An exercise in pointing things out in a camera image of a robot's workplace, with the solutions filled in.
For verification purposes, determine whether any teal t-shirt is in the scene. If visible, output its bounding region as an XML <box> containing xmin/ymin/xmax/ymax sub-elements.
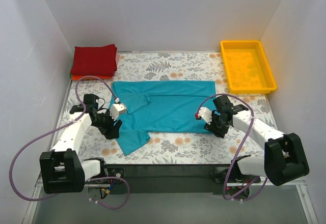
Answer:
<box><xmin>112</xmin><ymin>80</ymin><xmax>215</xmax><ymax>155</ymax></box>

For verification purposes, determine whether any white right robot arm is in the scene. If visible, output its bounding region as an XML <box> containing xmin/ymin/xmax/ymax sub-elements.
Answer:
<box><xmin>196</xmin><ymin>95</ymin><xmax>310</xmax><ymax>186</ymax></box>

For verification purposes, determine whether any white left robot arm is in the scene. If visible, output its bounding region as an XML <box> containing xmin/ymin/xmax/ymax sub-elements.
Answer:
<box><xmin>39</xmin><ymin>94</ymin><xmax>127</xmax><ymax>194</ymax></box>

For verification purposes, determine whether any folded orange t-shirt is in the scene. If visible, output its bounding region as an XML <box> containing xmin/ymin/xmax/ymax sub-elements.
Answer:
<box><xmin>70</xmin><ymin>74</ymin><xmax>113</xmax><ymax>80</ymax></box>

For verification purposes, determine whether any yellow plastic tray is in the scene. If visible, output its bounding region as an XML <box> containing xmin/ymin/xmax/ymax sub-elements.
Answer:
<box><xmin>220</xmin><ymin>40</ymin><xmax>277</xmax><ymax>94</ymax></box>

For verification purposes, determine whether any folded red t-shirt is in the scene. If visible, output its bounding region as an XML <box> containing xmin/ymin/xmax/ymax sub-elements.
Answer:
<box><xmin>70</xmin><ymin>44</ymin><xmax>118</xmax><ymax>77</ymax></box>

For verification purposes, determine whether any folded pink t-shirt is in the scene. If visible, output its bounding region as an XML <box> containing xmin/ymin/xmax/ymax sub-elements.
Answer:
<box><xmin>113</xmin><ymin>53</ymin><xmax>120</xmax><ymax>74</ymax></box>

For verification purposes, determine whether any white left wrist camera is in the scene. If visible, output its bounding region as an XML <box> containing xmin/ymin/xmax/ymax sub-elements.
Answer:
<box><xmin>109</xmin><ymin>103</ymin><xmax>127</xmax><ymax>121</ymax></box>

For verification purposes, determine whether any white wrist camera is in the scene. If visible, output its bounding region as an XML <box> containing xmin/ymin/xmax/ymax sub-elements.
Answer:
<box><xmin>195</xmin><ymin>107</ymin><xmax>212</xmax><ymax>125</ymax></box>
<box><xmin>109</xmin><ymin>103</ymin><xmax>127</xmax><ymax>121</ymax></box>

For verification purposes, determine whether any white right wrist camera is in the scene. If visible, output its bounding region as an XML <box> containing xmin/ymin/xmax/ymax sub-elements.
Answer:
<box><xmin>195</xmin><ymin>107</ymin><xmax>212</xmax><ymax>125</ymax></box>

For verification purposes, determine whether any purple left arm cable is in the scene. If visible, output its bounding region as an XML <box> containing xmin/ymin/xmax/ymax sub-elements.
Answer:
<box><xmin>9</xmin><ymin>75</ymin><xmax>130</xmax><ymax>210</ymax></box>

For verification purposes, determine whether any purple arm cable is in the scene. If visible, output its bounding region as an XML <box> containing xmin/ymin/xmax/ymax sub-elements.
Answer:
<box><xmin>9</xmin><ymin>75</ymin><xmax>130</xmax><ymax>210</ymax></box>
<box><xmin>195</xmin><ymin>93</ymin><xmax>269</xmax><ymax>201</ymax></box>

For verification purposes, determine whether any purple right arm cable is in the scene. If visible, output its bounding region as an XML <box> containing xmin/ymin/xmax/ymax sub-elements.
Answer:
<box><xmin>195</xmin><ymin>93</ymin><xmax>269</xmax><ymax>201</ymax></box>

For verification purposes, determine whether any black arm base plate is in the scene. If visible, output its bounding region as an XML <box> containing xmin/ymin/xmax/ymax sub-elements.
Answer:
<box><xmin>88</xmin><ymin>163</ymin><xmax>262</xmax><ymax>195</ymax></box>

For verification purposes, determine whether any aluminium frame rail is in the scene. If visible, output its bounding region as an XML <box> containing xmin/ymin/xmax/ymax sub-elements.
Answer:
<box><xmin>35</xmin><ymin>164</ymin><xmax>306</xmax><ymax>187</ymax></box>

